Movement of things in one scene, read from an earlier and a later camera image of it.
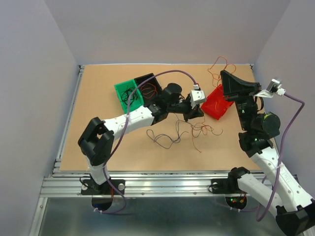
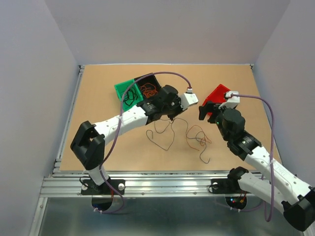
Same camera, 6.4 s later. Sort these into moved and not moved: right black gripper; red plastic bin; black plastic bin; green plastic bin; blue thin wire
Moved: right black gripper; blue thin wire
Not moved: green plastic bin; black plastic bin; red plastic bin
